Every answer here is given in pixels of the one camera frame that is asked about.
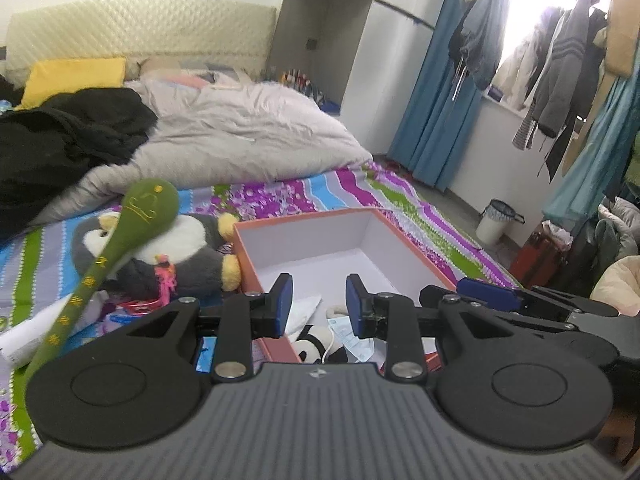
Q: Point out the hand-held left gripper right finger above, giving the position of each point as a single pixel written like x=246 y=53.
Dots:
x=355 y=305

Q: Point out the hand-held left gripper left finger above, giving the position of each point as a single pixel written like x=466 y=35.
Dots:
x=283 y=305

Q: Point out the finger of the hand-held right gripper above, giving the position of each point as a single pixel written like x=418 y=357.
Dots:
x=485 y=292
x=560 y=332

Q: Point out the panda plush toy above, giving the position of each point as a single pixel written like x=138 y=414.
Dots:
x=312 y=345

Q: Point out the orange cardboard box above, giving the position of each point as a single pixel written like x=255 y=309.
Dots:
x=320 y=240

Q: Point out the white printed paper packet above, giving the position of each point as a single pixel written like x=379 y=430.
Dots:
x=305 y=312

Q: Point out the light blue face mask packet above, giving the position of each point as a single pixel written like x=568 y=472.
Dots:
x=345 y=335

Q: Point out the pale pink cushion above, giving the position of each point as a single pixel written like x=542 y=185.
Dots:
x=620 y=285

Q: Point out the red suitcase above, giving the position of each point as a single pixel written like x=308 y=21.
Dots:
x=537 y=260

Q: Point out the white trash bin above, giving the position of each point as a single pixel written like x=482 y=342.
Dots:
x=497 y=225

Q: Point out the grey penguin plush toy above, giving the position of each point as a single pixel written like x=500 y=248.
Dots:
x=190 y=260

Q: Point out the grey puffer jacket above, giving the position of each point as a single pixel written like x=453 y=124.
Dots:
x=620 y=230

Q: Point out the striped floral bedsheet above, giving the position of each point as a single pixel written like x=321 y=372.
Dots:
x=350 y=185

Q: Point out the green snake plush toy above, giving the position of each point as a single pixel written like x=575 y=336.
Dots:
x=150 y=205

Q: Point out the teal hanging garment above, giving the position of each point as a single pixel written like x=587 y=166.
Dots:
x=600 y=160

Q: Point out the grey quilt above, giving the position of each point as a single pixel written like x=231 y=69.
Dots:
x=250 y=125

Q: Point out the blue curtain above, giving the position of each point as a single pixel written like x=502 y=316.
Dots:
x=425 y=110

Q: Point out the blue shelf tray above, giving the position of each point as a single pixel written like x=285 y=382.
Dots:
x=330 y=106

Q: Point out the cream hanging coat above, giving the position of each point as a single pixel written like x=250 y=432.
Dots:
x=515 y=75

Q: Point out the row of cosmetic bottles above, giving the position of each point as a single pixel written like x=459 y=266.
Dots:
x=300 y=80

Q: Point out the black hanging coat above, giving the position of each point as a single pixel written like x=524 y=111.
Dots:
x=595 y=85

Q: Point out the pink pillow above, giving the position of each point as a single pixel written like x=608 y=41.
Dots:
x=190 y=81

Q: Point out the grey sweater with striped hem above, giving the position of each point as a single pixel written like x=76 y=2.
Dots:
x=560 y=60

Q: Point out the white wardrobe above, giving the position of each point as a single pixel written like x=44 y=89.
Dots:
x=385 y=60

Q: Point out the white rolled cloth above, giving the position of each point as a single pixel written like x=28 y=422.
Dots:
x=20 y=340

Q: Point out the black clothing pile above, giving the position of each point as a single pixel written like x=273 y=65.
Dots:
x=60 y=150

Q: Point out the tan hanging garment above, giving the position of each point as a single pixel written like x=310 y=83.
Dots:
x=622 y=25

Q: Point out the cream padded headboard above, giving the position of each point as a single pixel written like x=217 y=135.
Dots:
x=150 y=30

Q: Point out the yellow pillow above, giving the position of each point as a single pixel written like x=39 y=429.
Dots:
x=65 y=77

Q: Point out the dark wall switch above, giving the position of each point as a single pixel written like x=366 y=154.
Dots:
x=311 y=44

